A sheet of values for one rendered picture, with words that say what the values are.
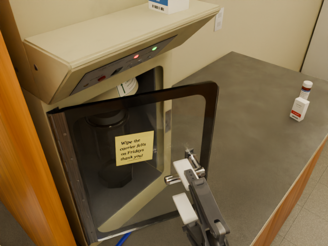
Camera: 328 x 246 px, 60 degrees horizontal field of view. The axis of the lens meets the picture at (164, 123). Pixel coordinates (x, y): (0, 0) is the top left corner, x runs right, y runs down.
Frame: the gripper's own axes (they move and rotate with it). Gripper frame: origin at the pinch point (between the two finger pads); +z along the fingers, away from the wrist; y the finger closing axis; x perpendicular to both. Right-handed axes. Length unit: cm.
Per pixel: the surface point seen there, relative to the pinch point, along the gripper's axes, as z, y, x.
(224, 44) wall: 108, -24, -73
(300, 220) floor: 37, -122, -104
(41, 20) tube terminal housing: 9.9, 32.5, 18.5
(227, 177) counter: 17.9, -26.7, -24.3
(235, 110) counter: 51, -27, -47
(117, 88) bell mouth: 18.3, 14.3, 7.8
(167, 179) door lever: 2.4, 0.6, 2.4
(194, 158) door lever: 6.3, 0.3, -5.3
